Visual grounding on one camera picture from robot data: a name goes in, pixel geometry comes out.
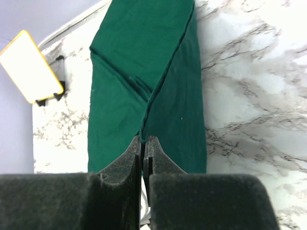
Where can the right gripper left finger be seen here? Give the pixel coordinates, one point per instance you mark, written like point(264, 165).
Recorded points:
point(107, 200)

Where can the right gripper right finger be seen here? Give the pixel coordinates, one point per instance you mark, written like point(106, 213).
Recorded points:
point(182, 201)

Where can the green surgical drape cloth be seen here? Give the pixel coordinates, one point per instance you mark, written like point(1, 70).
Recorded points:
point(147, 82)

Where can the black whiteboard stand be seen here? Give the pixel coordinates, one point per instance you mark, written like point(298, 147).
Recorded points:
point(58, 67)

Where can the small framed whiteboard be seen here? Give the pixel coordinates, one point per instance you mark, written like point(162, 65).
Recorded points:
point(28, 69)

